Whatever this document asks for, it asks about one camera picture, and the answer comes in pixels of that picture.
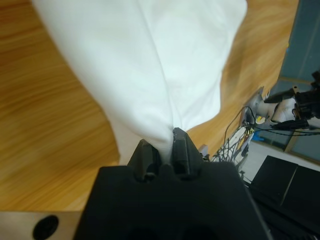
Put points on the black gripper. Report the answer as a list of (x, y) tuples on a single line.
[(307, 102)]

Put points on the white mount block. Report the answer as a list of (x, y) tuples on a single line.
[(204, 152)]

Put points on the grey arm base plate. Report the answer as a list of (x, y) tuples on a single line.
[(255, 105)]

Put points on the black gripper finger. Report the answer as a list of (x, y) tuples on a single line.
[(145, 160), (186, 157)]

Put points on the black box case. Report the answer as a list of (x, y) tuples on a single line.
[(287, 195)]

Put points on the white t-shirt with black logo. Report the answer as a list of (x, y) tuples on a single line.
[(137, 75)]

